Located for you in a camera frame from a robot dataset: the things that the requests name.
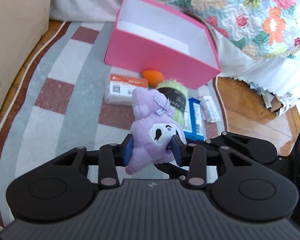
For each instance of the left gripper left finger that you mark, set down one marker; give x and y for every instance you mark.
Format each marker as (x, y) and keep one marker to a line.
(108, 158)

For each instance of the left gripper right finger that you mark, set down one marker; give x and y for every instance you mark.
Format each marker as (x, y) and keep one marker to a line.
(197, 157)

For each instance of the blue white box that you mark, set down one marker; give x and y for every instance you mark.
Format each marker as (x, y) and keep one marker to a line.
(193, 120)

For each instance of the white printed packet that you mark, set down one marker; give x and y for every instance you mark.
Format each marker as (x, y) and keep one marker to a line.
(210, 110)

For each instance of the purple plush toy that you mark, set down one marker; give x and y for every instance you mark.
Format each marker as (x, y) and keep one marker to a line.
(152, 129)

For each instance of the green yarn ball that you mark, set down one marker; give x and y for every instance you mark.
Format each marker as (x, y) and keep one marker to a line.
(177, 94)

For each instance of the orange makeup sponge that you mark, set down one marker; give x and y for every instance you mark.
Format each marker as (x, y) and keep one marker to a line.
(153, 76)

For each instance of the pink cardboard box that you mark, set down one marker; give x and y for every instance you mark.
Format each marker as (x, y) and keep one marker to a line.
(150, 35)

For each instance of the floral quilt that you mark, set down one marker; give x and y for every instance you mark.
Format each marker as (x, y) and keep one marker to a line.
(258, 27)

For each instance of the white bed skirt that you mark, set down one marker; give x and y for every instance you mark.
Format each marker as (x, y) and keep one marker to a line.
(279, 74)

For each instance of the beige cabinet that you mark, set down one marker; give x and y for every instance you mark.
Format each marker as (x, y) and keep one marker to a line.
(22, 24)

